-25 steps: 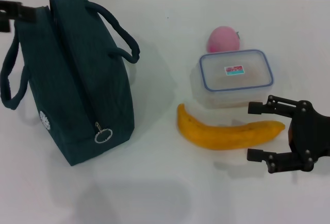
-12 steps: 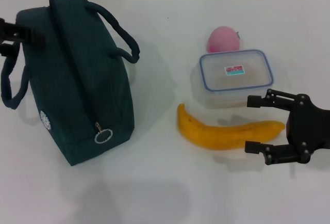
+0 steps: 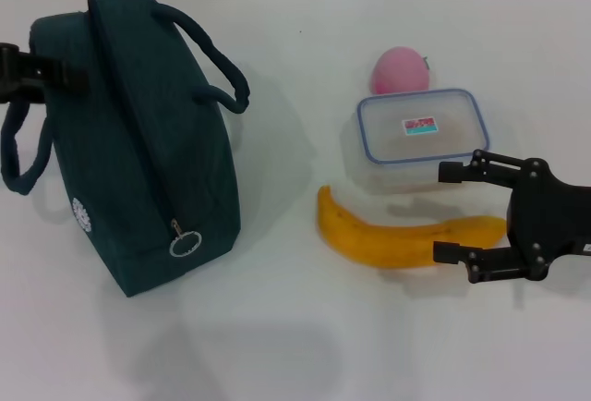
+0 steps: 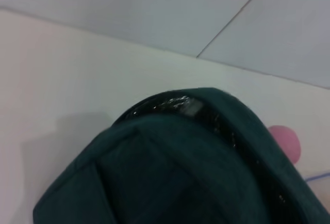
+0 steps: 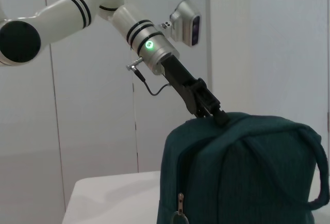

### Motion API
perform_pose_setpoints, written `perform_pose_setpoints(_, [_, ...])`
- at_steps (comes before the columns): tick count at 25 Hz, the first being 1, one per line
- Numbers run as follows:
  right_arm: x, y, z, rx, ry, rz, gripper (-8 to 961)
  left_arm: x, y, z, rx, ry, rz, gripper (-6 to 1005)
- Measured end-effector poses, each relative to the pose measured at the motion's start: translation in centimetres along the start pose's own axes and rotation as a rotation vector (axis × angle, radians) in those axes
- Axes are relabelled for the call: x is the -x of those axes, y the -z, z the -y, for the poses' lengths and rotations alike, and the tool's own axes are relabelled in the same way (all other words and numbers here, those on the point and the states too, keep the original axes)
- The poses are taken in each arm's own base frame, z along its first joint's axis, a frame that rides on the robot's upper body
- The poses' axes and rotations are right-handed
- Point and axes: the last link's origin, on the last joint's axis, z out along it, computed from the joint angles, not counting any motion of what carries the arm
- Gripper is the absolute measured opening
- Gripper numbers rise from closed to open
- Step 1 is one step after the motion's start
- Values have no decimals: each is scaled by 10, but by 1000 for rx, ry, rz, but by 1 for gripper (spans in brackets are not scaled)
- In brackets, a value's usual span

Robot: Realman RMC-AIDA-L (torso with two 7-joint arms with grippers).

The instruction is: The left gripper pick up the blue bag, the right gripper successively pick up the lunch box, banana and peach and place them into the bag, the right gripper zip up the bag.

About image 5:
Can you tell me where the dark teal insulated lunch bag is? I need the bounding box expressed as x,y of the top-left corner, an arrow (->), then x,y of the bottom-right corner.
156,111 -> 330,224

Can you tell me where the left arm gripper cable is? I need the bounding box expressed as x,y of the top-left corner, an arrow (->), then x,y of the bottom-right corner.
125,56 -> 173,97

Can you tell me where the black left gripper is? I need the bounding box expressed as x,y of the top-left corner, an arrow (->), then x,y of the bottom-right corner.
161,55 -> 230,126

